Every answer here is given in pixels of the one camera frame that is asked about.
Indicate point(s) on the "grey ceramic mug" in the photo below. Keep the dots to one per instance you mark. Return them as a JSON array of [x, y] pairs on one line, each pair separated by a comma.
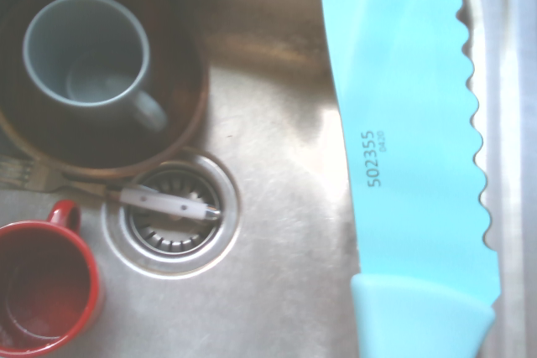
[[86, 50]]

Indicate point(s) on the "light blue serrated knife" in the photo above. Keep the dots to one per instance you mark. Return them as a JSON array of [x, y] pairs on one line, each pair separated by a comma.
[[411, 157]]

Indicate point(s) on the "stainless steel sink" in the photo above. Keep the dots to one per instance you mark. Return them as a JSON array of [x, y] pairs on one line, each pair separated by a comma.
[[272, 165]]

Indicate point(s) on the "red ceramic mug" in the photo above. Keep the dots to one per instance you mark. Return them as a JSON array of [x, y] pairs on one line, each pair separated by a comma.
[[46, 278]]

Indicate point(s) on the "brown wooden bowl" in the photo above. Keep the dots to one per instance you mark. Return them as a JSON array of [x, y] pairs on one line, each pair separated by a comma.
[[184, 94]]

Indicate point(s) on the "round metal drain strainer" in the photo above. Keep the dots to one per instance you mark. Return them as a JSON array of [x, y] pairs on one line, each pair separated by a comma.
[[172, 240]]

